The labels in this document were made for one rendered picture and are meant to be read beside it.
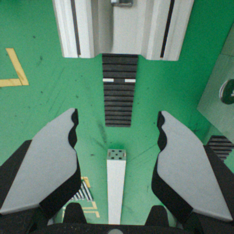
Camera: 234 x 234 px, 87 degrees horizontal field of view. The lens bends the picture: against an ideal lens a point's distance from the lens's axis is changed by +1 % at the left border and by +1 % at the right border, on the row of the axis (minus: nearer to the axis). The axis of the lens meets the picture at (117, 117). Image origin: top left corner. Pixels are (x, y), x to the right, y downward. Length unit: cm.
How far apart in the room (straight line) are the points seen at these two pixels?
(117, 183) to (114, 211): 16
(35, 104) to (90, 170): 21
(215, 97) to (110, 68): 16
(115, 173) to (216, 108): 23
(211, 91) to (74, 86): 21
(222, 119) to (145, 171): 22
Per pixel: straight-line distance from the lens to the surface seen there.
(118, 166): 29
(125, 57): 19
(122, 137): 27
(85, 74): 21
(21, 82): 26
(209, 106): 24
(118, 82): 20
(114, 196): 40
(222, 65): 23
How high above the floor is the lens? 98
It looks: 57 degrees down
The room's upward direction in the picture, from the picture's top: 178 degrees counter-clockwise
